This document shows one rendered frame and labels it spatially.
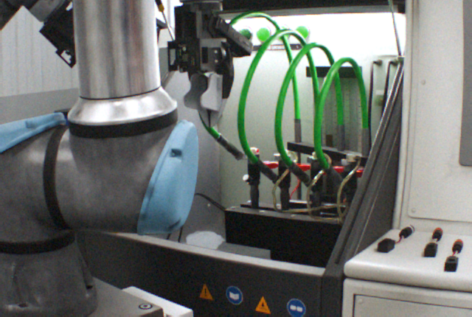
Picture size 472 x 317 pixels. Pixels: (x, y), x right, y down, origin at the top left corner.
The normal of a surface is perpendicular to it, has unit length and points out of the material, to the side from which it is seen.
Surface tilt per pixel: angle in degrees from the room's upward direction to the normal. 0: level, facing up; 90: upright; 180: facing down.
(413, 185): 76
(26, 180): 84
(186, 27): 90
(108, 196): 98
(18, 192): 93
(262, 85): 90
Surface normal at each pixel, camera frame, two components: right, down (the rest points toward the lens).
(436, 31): -0.58, -0.11
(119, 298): -0.04, -0.99
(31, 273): 0.23, -0.18
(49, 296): 0.47, -0.21
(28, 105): 0.73, 0.07
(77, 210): -0.13, 0.52
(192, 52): -0.58, 0.14
